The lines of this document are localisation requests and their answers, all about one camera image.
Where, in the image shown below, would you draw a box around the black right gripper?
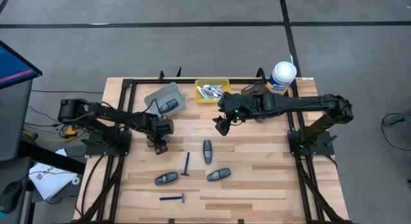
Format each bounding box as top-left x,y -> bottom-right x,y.
213,92 -> 250,137

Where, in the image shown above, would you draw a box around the yellow cable connector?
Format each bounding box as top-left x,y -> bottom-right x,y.
63,125 -> 78,138

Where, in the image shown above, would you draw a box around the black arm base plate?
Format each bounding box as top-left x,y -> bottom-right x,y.
84,130 -> 133,157
287,130 -> 336,157

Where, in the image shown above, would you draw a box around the computer monitor blue screen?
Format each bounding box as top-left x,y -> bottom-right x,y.
0,40 -> 44,90

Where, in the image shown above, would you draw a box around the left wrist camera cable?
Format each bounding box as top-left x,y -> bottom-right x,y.
141,98 -> 161,121

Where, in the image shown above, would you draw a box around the white paper sheets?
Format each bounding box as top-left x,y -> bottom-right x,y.
28,148 -> 79,201

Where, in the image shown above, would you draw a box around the grey workstation cart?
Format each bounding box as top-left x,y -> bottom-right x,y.
0,78 -> 87,224

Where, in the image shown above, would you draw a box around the black computer mouse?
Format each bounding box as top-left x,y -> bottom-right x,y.
0,181 -> 24,214

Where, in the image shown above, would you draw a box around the black aluminium table frame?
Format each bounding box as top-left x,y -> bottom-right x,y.
72,66 -> 354,224

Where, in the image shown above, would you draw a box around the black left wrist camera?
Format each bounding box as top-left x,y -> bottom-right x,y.
159,119 -> 175,135

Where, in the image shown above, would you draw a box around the Lysol wipes canister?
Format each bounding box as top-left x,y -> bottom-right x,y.
267,60 -> 298,96

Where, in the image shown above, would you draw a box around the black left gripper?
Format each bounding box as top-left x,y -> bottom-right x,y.
143,116 -> 169,155

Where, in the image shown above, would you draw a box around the light grey plastic bin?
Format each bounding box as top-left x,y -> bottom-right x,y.
143,82 -> 188,119

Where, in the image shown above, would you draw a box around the yellow plastic bin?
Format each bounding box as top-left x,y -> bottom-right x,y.
194,78 -> 231,105

